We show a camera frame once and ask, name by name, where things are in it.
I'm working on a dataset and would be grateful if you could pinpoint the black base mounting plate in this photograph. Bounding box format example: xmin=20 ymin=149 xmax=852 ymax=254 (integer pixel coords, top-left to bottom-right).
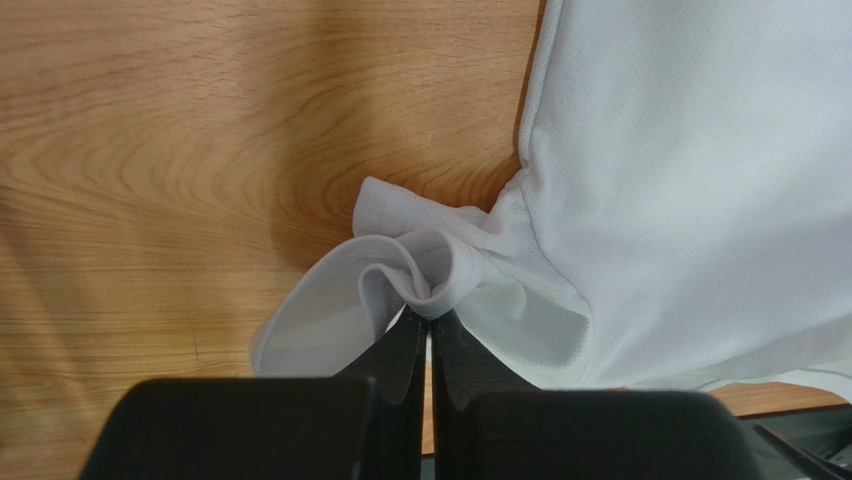
xmin=739 ymin=405 xmax=851 ymax=479

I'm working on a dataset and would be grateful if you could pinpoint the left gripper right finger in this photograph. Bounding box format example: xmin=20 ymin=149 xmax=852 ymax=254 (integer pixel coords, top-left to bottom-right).
xmin=431 ymin=310 xmax=537 ymax=479

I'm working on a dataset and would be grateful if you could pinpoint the white t shirt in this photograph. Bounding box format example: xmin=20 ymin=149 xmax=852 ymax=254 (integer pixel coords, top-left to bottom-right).
xmin=250 ymin=1 xmax=851 ymax=398

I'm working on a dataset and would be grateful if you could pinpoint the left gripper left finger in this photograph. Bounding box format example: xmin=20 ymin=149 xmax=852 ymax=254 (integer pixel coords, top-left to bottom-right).
xmin=338 ymin=307 xmax=428 ymax=479

